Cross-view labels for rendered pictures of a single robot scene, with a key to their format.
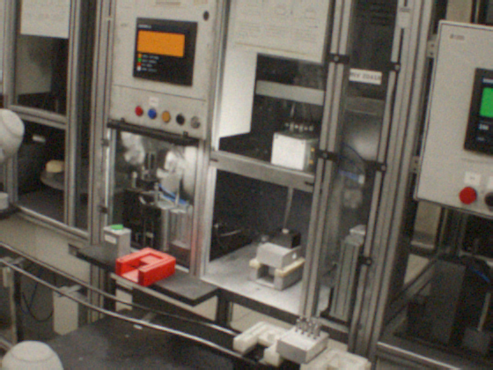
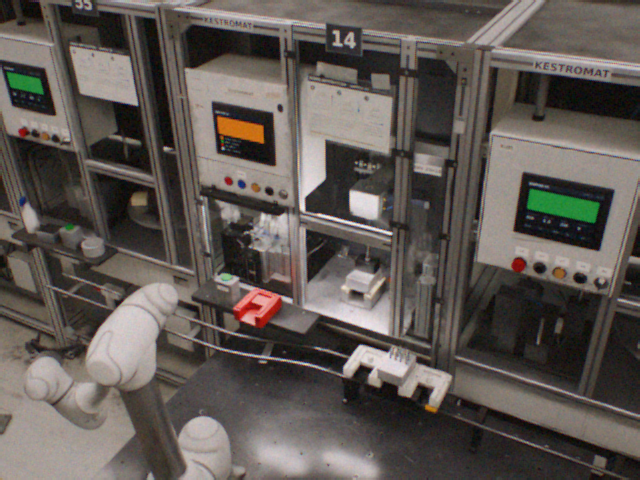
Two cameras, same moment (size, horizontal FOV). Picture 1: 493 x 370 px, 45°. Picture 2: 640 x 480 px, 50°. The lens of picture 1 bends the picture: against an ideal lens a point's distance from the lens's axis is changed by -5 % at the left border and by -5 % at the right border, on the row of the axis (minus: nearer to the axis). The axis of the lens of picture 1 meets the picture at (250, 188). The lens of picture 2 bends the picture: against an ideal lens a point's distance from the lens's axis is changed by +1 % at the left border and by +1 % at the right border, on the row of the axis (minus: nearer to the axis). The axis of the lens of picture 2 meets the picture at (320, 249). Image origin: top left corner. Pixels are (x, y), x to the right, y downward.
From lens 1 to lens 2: 0.95 m
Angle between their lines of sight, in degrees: 18
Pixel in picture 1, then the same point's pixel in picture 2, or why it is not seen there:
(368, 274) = (442, 309)
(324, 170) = (398, 234)
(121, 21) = (195, 102)
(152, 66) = (236, 148)
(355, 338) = (436, 352)
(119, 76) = (203, 150)
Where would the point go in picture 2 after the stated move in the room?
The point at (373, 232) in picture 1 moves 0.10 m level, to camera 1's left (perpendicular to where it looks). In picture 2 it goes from (443, 280) to (414, 282)
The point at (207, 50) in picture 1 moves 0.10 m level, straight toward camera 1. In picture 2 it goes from (285, 138) to (289, 150)
